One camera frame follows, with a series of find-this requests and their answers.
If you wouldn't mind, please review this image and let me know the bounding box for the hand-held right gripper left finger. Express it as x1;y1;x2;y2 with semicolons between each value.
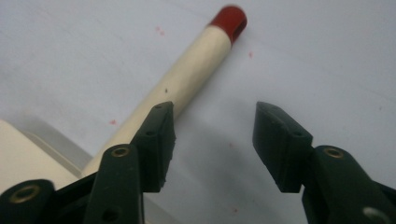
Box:
83;100;177;224

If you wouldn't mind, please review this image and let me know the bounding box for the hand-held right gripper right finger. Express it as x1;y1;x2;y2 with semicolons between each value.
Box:
252;101;396;224

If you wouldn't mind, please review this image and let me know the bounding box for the cream brush with red cap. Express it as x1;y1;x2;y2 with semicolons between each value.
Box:
0;4;248;224

